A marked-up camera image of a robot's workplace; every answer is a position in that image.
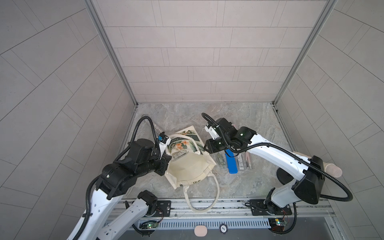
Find clear case with green card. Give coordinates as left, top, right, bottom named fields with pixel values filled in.
left=216, top=153, right=228, bottom=171

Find cream canvas floral tote bag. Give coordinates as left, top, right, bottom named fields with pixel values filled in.
left=165, top=126, right=220, bottom=213

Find clear compass case with barcode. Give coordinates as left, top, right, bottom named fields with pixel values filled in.
left=237, top=154, right=245, bottom=170

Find clear case with pink insert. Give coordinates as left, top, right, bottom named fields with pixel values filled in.
left=246, top=152, right=252, bottom=170

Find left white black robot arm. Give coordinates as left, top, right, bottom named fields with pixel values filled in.
left=69, top=116, right=172, bottom=240

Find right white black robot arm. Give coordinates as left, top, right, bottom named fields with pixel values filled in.
left=202, top=113, right=353, bottom=215

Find left green circuit board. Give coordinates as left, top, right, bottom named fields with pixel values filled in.
left=140, top=221, right=159, bottom=230

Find green circuit board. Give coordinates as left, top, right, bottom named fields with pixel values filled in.
left=268, top=218, right=287, bottom=233
left=140, top=221, right=159, bottom=230

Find pink round pad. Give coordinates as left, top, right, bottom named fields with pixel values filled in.
left=194, top=225, right=208, bottom=237

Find black microphone stand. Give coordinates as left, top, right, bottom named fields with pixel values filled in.
left=276, top=168, right=294, bottom=185

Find black poker chip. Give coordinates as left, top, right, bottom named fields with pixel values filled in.
left=220, top=223, right=228, bottom=234

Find right green circuit board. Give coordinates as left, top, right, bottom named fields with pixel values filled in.
left=268, top=218, right=287, bottom=233

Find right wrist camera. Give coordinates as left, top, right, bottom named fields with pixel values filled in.
left=205, top=126, right=219, bottom=140

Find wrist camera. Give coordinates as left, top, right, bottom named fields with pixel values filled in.
left=158, top=132, right=171, bottom=156
left=205, top=126, right=219, bottom=140

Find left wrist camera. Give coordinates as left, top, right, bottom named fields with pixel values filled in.
left=158, top=132, right=171, bottom=156

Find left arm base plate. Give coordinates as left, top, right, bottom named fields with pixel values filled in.
left=151, top=201, right=172, bottom=218

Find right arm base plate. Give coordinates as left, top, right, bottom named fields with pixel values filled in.
left=245, top=200, right=293, bottom=216

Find aluminium rail frame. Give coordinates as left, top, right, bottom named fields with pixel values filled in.
left=86, top=196, right=335, bottom=223

